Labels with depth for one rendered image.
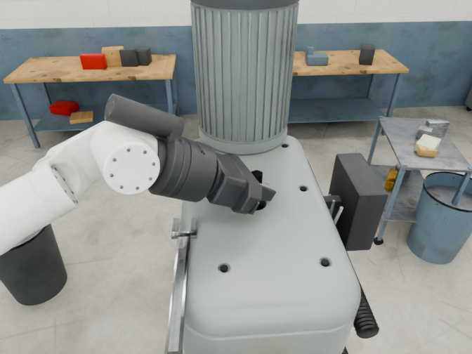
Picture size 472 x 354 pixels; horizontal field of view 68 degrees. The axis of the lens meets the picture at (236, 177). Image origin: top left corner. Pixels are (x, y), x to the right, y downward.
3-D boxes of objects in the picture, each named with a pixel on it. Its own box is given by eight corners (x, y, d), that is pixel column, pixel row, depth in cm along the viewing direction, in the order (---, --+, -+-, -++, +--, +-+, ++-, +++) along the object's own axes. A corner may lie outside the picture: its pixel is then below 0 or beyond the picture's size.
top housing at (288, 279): (354, 374, 53) (380, 312, 44) (180, 386, 52) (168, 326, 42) (292, 184, 91) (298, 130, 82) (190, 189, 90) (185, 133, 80)
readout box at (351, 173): (374, 251, 101) (394, 194, 89) (343, 252, 101) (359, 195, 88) (351, 204, 117) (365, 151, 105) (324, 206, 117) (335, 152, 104)
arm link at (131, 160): (181, 214, 46) (93, 199, 40) (156, 183, 55) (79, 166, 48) (213, 133, 44) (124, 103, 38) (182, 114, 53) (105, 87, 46)
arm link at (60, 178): (161, 168, 46) (63, 226, 42) (142, 148, 53) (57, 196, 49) (138, 126, 42) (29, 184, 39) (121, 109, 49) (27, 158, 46)
